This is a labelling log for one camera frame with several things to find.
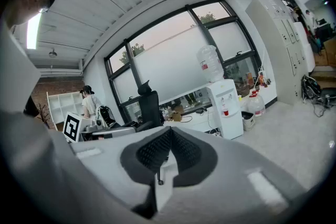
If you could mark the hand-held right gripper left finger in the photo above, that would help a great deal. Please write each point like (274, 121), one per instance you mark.
(105, 160)

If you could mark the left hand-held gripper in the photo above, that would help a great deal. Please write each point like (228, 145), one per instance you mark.
(72, 127)

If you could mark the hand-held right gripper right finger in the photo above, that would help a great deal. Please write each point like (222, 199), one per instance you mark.
(236, 178)

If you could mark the red paper cup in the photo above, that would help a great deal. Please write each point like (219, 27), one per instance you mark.
(225, 112)

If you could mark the white shelf unit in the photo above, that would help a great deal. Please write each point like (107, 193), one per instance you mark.
(61, 105)

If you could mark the small waste bin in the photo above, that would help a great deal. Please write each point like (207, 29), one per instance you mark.
(248, 122)

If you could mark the black office chair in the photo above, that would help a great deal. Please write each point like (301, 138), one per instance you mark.
(149, 107)

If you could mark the small brown cardboard box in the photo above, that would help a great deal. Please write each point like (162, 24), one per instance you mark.
(176, 116)

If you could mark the orange snack bag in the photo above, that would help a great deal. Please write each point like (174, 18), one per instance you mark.
(249, 78)

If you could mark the long ceiling light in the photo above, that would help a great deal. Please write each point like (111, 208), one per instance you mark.
(34, 31)

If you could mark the clear plastic sheet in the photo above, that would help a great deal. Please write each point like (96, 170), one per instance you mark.
(210, 63)

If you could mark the large black-framed window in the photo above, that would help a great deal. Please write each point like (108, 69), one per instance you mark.
(170, 60)

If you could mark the grey metal locker cabinet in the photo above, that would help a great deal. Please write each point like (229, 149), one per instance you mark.
(278, 60)

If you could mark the wooden platform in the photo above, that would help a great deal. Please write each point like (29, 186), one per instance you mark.
(325, 78)

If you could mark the large brown cardboard box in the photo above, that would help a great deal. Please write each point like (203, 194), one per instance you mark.
(330, 52)

